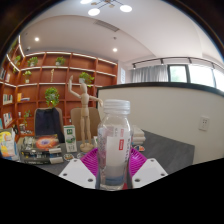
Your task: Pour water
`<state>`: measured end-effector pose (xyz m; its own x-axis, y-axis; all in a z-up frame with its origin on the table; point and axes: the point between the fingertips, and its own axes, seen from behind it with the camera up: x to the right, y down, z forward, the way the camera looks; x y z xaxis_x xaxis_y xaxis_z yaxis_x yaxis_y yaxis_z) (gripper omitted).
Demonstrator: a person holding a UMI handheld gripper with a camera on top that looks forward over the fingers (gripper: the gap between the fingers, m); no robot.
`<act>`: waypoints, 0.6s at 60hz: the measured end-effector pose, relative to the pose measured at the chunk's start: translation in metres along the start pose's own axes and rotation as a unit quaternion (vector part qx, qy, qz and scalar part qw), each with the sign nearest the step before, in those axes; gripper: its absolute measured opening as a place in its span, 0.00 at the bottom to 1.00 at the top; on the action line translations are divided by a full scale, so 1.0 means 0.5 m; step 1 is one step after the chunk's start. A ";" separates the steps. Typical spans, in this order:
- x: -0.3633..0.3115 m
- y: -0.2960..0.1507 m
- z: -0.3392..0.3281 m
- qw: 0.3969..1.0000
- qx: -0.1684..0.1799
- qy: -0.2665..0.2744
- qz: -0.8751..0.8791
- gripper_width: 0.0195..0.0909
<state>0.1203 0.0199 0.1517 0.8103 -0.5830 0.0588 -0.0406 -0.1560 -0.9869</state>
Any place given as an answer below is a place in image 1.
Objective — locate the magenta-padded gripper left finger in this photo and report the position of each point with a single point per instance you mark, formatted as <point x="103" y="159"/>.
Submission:
<point x="78" y="173"/>

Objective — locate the stack of white books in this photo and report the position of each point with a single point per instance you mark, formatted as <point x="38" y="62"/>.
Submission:
<point x="138" y="135"/>

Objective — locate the stack of dark books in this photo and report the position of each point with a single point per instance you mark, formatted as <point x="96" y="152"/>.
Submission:
<point x="43" y="150"/>

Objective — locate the ceiling air vent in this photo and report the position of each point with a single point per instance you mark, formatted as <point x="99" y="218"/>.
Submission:
<point x="106" y="25"/>

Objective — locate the clear plastic water bottle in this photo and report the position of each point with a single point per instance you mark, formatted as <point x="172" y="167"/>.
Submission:
<point x="114" y="150"/>

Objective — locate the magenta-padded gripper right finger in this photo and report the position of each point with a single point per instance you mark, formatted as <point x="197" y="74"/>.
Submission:
<point x="148" y="173"/>

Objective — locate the white wall socket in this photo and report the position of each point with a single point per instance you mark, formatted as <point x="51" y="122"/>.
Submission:
<point x="204" y="123"/>

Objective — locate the orange wooden shelf unit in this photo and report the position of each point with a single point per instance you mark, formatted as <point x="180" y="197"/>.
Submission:
<point x="66" y="76"/>

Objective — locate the round recessed ceiling light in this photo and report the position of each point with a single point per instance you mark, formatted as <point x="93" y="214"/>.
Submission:
<point x="114" y="49"/>
<point x="36" y="39"/>

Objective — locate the tan chair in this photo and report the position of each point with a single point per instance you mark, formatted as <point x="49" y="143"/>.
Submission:
<point x="75" y="120"/>

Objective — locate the black ceiling track rail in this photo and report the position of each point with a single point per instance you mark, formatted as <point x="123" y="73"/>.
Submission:
<point x="176" y="60"/>

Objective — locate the tall green-white carton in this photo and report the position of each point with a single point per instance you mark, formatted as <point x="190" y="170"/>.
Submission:
<point x="70" y="138"/>

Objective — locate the branched ceiling light fixture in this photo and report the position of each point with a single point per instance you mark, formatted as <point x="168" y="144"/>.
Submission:
<point x="106" y="6"/>

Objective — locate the chair with dark jacket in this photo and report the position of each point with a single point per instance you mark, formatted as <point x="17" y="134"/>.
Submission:
<point x="48" y="125"/>

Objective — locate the flat round red coaster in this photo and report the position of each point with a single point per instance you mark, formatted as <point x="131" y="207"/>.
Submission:
<point x="125" y="186"/>

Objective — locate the round printed sticker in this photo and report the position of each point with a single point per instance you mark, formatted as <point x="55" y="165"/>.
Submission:
<point x="68" y="157"/>

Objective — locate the window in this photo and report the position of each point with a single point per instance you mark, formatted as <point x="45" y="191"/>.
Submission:
<point x="196" y="75"/>

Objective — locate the grey curtain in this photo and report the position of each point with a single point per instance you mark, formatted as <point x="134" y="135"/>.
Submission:
<point x="150" y="74"/>

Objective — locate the wooden artist mannequin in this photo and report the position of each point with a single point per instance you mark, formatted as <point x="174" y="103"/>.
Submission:
<point x="84" y="110"/>

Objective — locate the oval printed sticker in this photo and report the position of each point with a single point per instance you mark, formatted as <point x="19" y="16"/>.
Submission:
<point x="80" y="155"/>
<point x="140" y="148"/>

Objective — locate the small green-white box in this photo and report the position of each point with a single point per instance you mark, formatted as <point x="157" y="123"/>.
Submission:
<point x="95" y="141"/>

